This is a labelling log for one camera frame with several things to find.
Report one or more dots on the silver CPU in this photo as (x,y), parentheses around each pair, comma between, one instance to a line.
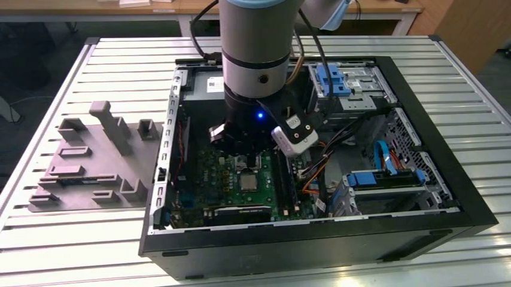
(248,182)

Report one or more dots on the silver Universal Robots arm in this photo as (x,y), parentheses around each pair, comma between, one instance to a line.
(255,45)

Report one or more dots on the CPU socket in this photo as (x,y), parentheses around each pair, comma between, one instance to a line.
(259,183)

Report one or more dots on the grey power supply unit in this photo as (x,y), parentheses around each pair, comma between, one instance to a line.
(199,113)

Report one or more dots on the green motherboard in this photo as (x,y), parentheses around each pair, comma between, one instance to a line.
(211,185)

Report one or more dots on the black RAM slot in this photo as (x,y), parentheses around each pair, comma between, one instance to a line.
(292,185)
(280,185)

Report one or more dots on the silver drive cage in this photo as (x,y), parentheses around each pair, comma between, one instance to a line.
(356,103)

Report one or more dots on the black graphics card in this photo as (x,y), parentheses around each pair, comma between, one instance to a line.
(239,213)

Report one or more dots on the hard disk in blue carrier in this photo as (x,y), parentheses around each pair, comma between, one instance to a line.
(364,178)

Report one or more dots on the blue plastic latch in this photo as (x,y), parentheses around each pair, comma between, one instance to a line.
(163,218)

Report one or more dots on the grey parts rack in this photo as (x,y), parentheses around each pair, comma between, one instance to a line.
(95,182)

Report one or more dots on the RAM stick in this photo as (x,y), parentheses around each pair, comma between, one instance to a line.
(86,180)

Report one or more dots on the black PC case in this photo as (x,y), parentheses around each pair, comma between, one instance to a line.
(279,254)

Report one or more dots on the white box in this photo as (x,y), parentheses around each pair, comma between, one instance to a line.
(135,3)

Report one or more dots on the wooden desk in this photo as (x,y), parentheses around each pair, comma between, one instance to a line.
(383,8)

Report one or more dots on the brown wooden cabinet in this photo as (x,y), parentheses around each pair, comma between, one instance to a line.
(471,30)

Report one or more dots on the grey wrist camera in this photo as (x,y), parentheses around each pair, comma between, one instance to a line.
(218,133)

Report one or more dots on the silver white wrist camera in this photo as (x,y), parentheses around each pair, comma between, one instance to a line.
(291,148)

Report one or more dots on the blue plastic drive bracket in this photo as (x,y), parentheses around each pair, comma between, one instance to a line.
(336,73)

